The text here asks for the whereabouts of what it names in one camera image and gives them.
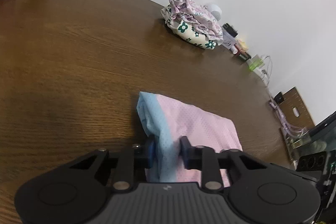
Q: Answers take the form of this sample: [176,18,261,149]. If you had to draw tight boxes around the pink blue mesh vest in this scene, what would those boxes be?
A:
[137,92,242,182]

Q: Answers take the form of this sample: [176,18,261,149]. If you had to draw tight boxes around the glass tank with equipment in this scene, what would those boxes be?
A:
[282,113,335,223]

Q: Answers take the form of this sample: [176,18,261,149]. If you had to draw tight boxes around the wooden chair back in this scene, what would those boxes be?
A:
[280,87,315,130]

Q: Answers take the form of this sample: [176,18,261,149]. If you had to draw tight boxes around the black phone holder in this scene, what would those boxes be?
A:
[273,92,284,105]

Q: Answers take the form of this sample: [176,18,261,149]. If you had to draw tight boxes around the white power strip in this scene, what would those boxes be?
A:
[253,55,273,86]

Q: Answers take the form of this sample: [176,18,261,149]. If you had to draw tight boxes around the green spray bottle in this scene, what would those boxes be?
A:
[247,55,264,71]

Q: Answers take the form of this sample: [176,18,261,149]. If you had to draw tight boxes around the black red gift box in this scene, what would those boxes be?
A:
[235,50,251,63]

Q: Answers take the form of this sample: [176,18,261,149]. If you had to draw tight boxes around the white small tube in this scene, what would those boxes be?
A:
[230,46,238,55]

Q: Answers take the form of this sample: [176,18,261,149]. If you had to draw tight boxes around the yellow sticky note stack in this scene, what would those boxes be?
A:
[237,40,249,52]

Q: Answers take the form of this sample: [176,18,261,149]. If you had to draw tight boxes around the black charger on tin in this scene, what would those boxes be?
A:
[222,23,238,38]

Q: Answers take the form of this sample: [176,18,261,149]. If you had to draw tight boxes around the folded green flower garment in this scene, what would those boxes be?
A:
[161,5,218,50]

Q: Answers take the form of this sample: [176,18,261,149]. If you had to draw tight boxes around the white astronaut speaker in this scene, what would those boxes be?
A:
[205,3,222,21]

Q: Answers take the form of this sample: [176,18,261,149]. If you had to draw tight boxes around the folded pink floral garment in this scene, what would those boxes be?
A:
[161,0,223,42]

